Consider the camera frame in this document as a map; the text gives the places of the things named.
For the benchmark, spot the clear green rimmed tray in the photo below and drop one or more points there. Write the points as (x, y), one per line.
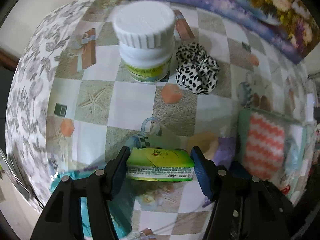
(299, 144)

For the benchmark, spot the pink white chevron sponge cloth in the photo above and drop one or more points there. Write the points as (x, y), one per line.
(264, 148)

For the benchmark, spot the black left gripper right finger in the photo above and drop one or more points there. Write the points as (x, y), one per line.
(204, 170)

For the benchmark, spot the black white leopard scrunchie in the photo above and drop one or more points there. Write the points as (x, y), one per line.
(197, 71)

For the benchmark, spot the white capped supplement bottle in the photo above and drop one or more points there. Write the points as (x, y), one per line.
(145, 31)

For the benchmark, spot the checkered printed tablecloth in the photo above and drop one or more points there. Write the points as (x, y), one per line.
(95, 104)

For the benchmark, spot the green paper packet box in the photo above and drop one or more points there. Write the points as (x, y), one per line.
(157, 164)

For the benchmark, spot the floral vase painting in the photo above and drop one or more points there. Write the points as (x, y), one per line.
(286, 24)

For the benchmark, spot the grey floral tablecloth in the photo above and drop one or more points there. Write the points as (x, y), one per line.
(26, 116)

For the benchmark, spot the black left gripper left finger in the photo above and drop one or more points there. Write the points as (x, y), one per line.
(116, 170)

